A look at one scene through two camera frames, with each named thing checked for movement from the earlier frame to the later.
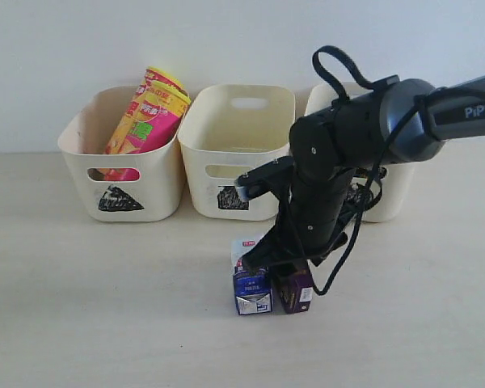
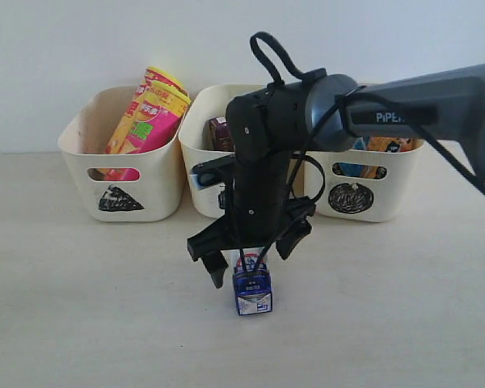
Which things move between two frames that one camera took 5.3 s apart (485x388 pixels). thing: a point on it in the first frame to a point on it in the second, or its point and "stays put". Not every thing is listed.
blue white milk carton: x=252 y=286 stays put
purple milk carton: x=297 y=286 to x=221 y=136
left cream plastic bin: x=148 y=186 stays put
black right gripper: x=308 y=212 to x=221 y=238
